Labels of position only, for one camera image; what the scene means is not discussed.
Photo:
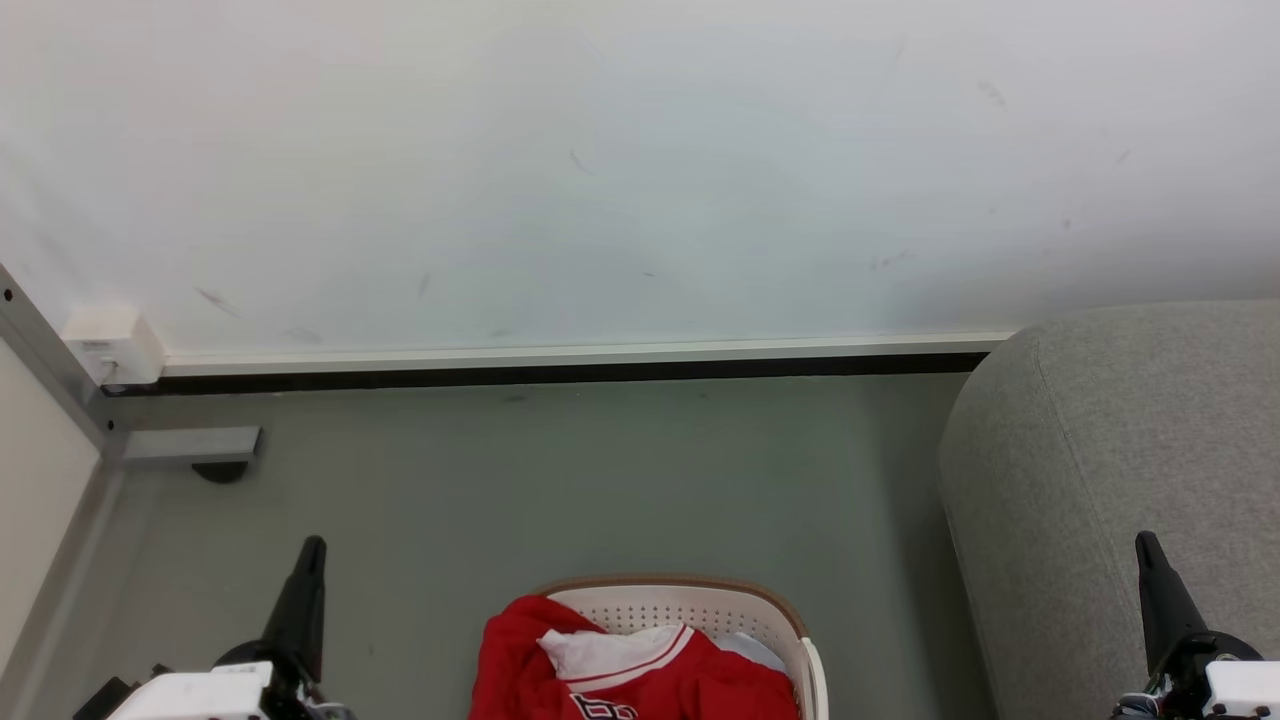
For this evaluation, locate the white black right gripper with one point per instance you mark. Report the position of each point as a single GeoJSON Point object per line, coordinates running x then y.
{"type": "Point", "coordinates": [1235, 690]}

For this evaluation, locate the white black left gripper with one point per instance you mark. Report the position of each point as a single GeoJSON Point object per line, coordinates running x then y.
{"type": "Point", "coordinates": [200, 695]}

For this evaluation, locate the red jersey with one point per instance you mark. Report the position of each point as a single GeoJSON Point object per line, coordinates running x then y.
{"type": "Point", "coordinates": [520, 670]}

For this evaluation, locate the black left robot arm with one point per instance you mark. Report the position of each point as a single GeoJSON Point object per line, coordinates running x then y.
{"type": "Point", "coordinates": [100, 700]}

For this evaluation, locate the grey fabric sofa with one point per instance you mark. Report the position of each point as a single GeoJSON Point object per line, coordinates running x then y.
{"type": "Point", "coordinates": [1080, 480]}

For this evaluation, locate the black round caster foot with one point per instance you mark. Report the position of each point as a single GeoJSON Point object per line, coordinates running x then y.
{"type": "Point", "coordinates": [220, 472]}

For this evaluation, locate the beige partition panel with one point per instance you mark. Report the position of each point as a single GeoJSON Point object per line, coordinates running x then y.
{"type": "Point", "coordinates": [35, 500]}

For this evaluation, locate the black baseboard strip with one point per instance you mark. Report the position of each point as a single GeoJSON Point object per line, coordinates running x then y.
{"type": "Point", "coordinates": [600, 373]}

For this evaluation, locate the light blue cloth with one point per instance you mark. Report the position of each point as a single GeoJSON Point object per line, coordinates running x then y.
{"type": "Point", "coordinates": [752, 650]}

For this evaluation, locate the white perforated laundry basket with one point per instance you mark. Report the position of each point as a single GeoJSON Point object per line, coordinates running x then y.
{"type": "Point", "coordinates": [720, 610]}

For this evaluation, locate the white wall socket box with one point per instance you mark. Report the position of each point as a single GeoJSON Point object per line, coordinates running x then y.
{"type": "Point", "coordinates": [110, 340]}

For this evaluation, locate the grey metal partition frame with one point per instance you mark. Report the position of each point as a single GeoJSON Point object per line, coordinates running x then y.
{"type": "Point", "coordinates": [60, 380]}

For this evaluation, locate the white wall trunking strip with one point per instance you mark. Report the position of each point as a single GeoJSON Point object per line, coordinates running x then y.
{"type": "Point", "coordinates": [600, 354]}

